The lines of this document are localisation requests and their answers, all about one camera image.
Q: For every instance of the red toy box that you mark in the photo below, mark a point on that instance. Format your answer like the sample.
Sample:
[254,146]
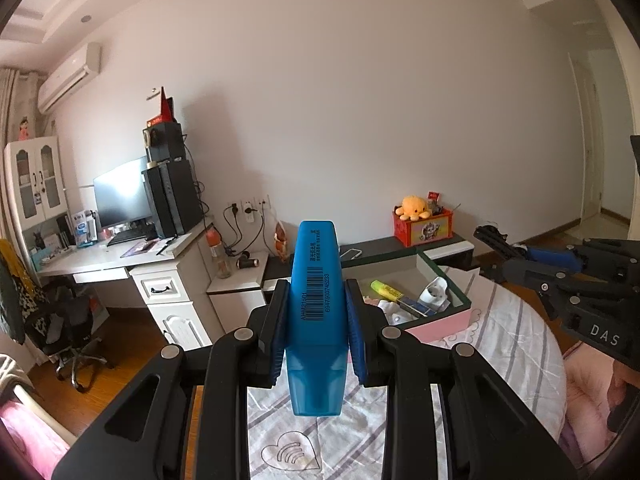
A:
[425,230]

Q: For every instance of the black computer tower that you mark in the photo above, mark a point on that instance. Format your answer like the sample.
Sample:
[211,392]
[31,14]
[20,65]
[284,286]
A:
[172,200]

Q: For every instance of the white air conditioner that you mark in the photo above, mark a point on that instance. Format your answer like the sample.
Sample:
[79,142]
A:
[70,77]

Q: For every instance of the red gift box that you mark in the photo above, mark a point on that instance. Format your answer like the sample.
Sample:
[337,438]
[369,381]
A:
[162,110]

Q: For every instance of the black speaker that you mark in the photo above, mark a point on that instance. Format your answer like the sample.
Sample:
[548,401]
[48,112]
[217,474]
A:
[165,142]

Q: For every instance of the blue and white box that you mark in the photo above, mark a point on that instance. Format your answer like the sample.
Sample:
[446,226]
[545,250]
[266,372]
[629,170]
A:
[85,227]

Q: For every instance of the blue and gold case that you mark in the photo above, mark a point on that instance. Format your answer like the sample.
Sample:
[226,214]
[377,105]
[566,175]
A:
[415,306]

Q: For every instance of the orange-capped clear bottle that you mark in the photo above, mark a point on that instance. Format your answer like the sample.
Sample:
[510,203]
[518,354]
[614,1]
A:
[220,260]

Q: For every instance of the white desk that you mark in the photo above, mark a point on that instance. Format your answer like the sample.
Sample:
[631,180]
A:
[85,260]

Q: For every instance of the white glass-door cabinet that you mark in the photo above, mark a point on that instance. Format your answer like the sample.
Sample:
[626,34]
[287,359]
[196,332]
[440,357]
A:
[35,142]

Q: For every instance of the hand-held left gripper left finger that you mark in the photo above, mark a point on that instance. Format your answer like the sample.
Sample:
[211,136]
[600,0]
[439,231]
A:
[277,340]

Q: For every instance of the blue highlighter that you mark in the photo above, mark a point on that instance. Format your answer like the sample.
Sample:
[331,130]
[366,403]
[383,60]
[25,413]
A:
[315,310]

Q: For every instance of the black office chair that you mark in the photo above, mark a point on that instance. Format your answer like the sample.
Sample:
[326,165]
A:
[70,330]

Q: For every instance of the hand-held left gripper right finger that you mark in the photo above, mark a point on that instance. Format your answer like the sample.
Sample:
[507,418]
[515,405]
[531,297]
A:
[356,340]

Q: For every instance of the small black cylinder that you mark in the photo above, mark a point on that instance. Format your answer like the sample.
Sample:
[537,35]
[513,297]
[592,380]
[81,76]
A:
[247,262]

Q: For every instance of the black computer monitor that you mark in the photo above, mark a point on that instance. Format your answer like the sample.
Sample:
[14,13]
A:
[122,192]

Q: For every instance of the white striped quilt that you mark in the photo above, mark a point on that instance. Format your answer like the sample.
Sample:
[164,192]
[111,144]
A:
[515,340]

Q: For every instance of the pink blanket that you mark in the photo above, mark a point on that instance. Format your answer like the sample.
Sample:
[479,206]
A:
[585,375]

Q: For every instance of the person's right hand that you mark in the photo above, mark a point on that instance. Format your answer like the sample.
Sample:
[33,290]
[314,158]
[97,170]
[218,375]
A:
[627,380]

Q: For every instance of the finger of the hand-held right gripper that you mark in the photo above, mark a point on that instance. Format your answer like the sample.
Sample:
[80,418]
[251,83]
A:
[550,258]
[530,275]

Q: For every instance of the pink mouse pad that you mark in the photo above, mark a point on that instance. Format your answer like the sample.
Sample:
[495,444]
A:
[142,248]

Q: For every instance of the black keyboard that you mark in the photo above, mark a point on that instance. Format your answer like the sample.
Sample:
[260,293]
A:
[127,238]

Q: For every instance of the pink doll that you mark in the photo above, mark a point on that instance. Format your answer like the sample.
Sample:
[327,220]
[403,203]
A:
[24,129]

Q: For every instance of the red card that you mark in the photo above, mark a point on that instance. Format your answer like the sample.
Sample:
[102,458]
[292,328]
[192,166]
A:
[433,199]

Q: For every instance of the yellow octopus plush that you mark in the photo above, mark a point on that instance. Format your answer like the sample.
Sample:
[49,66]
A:
[412,207]

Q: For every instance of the yellow and grey garment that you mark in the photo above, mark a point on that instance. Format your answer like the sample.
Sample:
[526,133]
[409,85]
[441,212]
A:
[15,290]

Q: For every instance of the white door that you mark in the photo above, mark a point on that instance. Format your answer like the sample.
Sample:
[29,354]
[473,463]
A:
[589,160]

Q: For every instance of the torso anatomy model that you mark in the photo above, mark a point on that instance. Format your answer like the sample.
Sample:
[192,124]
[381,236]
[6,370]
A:
[280,241]

